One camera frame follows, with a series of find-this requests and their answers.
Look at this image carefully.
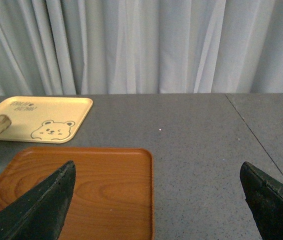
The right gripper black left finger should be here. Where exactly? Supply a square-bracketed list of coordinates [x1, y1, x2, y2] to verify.
[0, 160, 76, 240]

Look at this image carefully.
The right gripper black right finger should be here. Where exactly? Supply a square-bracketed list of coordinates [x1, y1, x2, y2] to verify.
[239, 161, 283, 240]

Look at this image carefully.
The brown wooden tray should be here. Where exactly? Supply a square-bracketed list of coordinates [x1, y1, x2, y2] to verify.
[0, 147, 155, 240]

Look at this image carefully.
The yellow bear tray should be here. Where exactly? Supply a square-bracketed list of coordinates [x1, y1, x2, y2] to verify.
[0, 96, 93, 144]

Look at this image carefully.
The grey curtain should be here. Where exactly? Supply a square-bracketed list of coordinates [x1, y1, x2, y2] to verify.
[0, 0, 283, 96]

